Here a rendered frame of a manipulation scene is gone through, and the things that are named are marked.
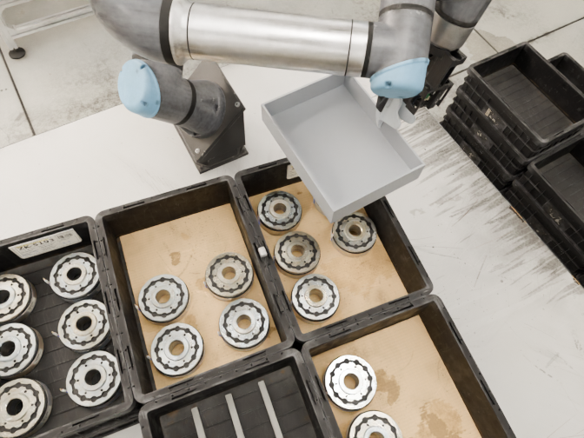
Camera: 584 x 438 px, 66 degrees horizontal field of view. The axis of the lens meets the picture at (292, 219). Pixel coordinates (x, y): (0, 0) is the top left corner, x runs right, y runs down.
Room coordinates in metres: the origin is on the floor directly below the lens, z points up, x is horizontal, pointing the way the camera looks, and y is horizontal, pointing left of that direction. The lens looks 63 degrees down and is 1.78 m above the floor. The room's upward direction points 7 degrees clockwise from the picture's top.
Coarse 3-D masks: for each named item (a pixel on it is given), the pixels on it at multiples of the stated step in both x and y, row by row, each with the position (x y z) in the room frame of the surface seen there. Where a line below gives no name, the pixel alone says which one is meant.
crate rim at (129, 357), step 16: (224, 176) 0.52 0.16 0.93; (176, 192) 0.47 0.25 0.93; (112, 208) 0.41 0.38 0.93; (128, 208) 0.42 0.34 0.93; (240, 208) 0.46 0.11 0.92; (96, 224) 0.37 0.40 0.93; (256, 240) 0.38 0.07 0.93; (256, 256) 0.34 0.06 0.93; (112, 272) 0.27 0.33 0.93; (112, 288) 0.24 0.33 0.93; (272, 288) 0.28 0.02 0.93; (288, 320) 0.22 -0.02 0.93; (128, 336) 0.16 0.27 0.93; (288, 336) 0.19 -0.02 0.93; (128, 352) 0.13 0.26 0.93; (256, 352) 0.16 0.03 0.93; (272, 352) 0.16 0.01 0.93; (128, 368) 0.10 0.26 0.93; (224, 368) 0.12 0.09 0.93; (176, 384) 0.08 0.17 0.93; (192, 384) 0.09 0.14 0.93; (144, 400) 0.05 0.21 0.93
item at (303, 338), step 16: (288, 160) 0.59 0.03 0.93; (240, 176) 0.53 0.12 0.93; (240, 192) 0.49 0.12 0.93; (384, 208) 0.49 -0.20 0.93; (256, 224) 0.41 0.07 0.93; (400, 224) 0.46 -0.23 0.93; (416, 256) 0.39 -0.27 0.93; (272, 272) 0.31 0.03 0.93; (432, 288) 0.32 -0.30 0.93; (384, 304) 0.28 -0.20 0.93; (400, 304) 0.28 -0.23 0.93; (352, 320) 0.24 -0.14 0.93; (304, 336) 0.20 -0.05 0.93
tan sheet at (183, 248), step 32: (160, 224) 0.43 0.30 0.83; (192, 224) 0.44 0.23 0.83; (224, 224) 0.45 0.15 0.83; (128, 256) 0.35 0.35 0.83; (160, 256) 0.36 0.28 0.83; (192, 256) 0.36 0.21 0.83; (192, 288) 0.29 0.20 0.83; (256, 288) 0.31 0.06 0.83; (192, 320) 0.22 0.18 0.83; (224, 352) 0.17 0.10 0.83; (160, 384) 0.09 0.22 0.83
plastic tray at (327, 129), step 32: (288, 96) 0.63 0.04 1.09; (320, 96) 0.67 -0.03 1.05; (352, 96) 0.68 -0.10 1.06; (288, 128) 0.58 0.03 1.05; (320, 128) 0.59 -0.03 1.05; (352, 128) 0.60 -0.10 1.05; (384, 128) 0.59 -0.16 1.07; (320, 160) 0.51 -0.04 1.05; (352, 160) 0.52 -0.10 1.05; (384, 160) 0.53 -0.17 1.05; (416, 160) 0.51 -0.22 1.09; (320, 192) 0.42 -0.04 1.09; (352, 192) 0.45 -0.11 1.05; (384, 192) 0.45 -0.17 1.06
